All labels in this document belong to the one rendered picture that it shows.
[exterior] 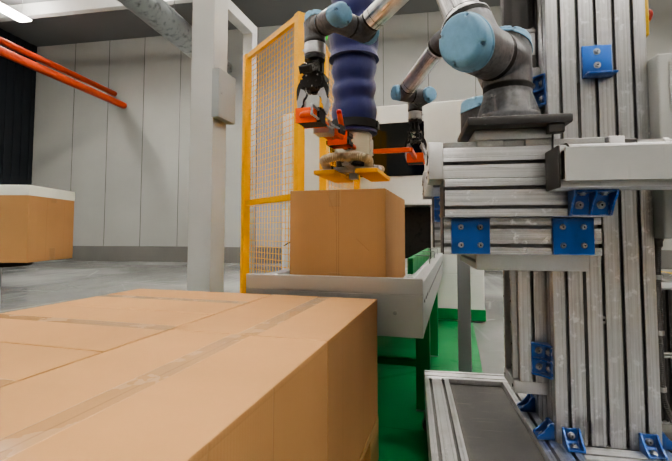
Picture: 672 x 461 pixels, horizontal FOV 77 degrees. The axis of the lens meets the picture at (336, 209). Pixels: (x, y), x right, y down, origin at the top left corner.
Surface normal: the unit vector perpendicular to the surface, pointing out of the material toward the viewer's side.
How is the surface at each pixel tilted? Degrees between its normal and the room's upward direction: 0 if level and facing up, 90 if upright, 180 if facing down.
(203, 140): 90
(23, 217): 90
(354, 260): 90
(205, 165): 90
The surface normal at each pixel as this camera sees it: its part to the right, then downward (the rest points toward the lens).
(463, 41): -0.73, 0.08
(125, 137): -0.18, -0.05
